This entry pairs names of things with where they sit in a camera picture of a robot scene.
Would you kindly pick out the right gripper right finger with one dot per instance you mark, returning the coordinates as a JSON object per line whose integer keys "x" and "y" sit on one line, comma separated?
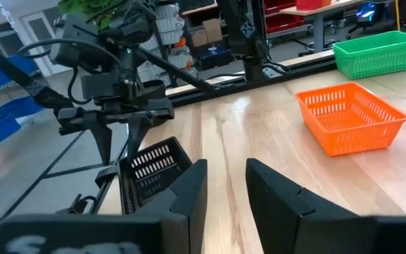
{"x": 277, "y": 204}

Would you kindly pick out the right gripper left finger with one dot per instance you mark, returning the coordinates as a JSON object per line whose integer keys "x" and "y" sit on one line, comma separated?
{"x": 189, "y": 197}

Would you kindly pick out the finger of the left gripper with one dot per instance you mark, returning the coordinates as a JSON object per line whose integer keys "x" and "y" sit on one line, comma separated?
{"x": 105, "y": 141}
{"x": 136, "y": 135}

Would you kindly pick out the black plastic slotted basket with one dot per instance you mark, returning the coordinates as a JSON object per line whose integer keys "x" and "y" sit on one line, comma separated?
{"x": 143, "y": 180}

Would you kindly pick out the orange plastic slotted basket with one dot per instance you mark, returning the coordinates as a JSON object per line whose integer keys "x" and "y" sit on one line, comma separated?
{"x": 351, "y": 121}

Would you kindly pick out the green plastic slotted basket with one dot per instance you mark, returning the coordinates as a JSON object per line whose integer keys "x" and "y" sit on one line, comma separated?
{"x": 379, "y": 40}
{"x": 379, "y": 65}

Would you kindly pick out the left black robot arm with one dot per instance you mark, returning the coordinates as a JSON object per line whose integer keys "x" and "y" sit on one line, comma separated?
{"x": 247, "y": 39}

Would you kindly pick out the green leafy plant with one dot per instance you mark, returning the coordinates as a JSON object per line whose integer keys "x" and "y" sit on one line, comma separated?
{"x": 93, "y": 10}

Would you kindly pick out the white stacked packages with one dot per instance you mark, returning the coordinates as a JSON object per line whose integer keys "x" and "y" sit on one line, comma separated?
{"x": 169, "y": 21}

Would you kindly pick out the brown cardboard box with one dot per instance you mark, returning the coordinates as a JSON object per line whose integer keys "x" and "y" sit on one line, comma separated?
{"x": 198, "y": 39}
{"x": 213, "y": 31}

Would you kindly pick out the white door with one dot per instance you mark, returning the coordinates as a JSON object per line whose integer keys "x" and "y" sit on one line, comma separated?
{"x": 37, "y": 39}

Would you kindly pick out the dark blue bag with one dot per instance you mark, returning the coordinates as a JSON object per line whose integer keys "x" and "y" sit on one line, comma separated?
{"x": 215, "y": 58}

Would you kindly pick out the wooden top grey-leg table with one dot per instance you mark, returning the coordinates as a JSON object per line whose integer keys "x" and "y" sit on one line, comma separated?
{"x": 317, "y": 31}

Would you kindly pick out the red storage bins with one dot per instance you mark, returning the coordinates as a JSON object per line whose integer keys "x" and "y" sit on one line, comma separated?
{"x": 280, "y": 22}

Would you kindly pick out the red box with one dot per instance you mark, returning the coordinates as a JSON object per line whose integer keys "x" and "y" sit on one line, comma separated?
{"x": 310, "y": 4}

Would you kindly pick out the black diagonal frame strut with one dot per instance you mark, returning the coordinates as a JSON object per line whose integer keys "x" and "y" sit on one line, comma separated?
{"x": 178, "y": 72}
{"x": 35, "y": 88}

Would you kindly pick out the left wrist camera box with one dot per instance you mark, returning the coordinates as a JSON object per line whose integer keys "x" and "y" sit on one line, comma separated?
{"x": 72, "y": 42}

